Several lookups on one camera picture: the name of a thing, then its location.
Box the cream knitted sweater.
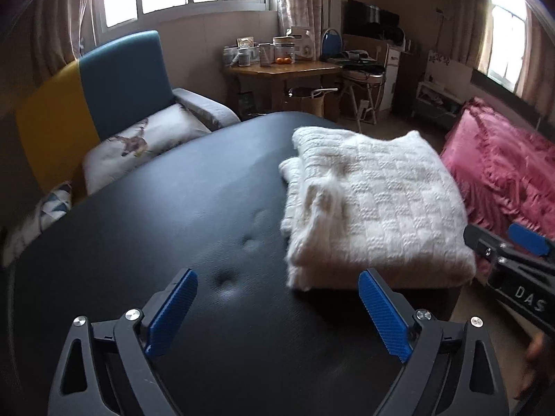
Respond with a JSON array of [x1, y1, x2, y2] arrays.
[[279, 126, 477, 291]]

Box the folding metal chair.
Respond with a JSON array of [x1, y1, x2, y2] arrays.
[[341, 35, 390, 131]]

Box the person's right hand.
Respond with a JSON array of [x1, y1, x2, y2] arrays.
[[514, 332, 555, 400]]

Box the pink bedspread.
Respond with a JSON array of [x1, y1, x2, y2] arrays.
[[440, 98, 554, 239]]

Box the white shelf unit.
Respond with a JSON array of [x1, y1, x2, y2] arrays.
[[413, 81, 464, 126]]

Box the geometric pattern pillow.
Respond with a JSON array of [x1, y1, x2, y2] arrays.
[[2, 181, 72, 268]]

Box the wicker waste basket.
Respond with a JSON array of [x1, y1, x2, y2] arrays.
[[284, 86, 338, 118]]

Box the deer print pillow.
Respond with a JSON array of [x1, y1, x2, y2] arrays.
[[83, 103, 211, 196]]

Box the tricolour sofa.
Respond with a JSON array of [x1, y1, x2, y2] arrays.
[[15, 30, 240, 192]]

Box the blue basket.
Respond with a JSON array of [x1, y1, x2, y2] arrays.
[[320, 28, 343, 62]]

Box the black television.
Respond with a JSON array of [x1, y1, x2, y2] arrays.
[[342, 0, 405, 46]]

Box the wooden side table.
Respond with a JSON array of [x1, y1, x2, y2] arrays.
[[223, 61, 341, 112]]

